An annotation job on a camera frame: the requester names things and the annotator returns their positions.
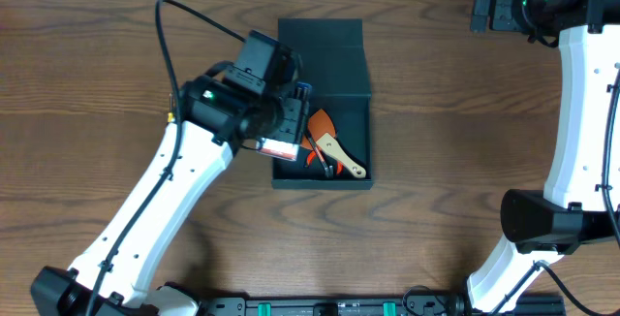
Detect black open gift box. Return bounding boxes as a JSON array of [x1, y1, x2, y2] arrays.
[[271, 18, 374, 190]]

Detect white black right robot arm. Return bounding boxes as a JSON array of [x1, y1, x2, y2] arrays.
[[453, 0, 619, 315]]

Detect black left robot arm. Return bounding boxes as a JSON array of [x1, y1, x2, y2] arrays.
[[30, 73, 312, 315]]

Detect red-handled pliers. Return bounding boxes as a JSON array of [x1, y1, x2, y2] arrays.
[[304, 151, 344, 175]]

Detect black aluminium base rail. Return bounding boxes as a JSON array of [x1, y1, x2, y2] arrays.
[[193, 294, 567, 316]]

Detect red scraper wooden handle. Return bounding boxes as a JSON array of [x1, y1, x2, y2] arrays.
[[307, 109, 366, 178]]

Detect small black-handled hammer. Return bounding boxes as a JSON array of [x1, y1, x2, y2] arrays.
[[305, 130, 334, 179]]

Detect black yellow screwdriver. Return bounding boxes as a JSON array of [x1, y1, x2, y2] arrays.
[[168, 92, 176, 123]]

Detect blue screwdriver bit case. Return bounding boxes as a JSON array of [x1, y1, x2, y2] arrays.
[[256, 82, 312, 161]]

